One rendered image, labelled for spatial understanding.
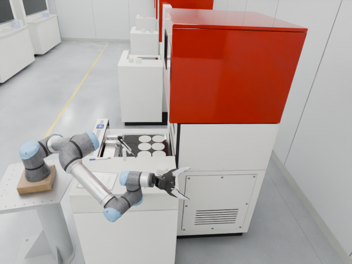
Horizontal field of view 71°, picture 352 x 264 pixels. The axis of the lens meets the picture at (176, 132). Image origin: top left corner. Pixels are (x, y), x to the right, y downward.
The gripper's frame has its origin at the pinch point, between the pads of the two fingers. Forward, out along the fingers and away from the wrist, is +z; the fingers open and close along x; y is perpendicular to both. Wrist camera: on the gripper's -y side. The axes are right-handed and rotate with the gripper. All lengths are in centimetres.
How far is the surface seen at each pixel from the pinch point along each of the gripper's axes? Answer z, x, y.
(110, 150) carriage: -70, -12, 60
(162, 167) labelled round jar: -20.4, -4.7, 27.3
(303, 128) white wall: 100, -46, 172
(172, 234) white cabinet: -16, 40, 48
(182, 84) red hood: -10, -54, 24
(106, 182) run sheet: -53, 6, 22
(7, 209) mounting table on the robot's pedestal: -109, 25, 11
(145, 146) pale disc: -45, -17, 68
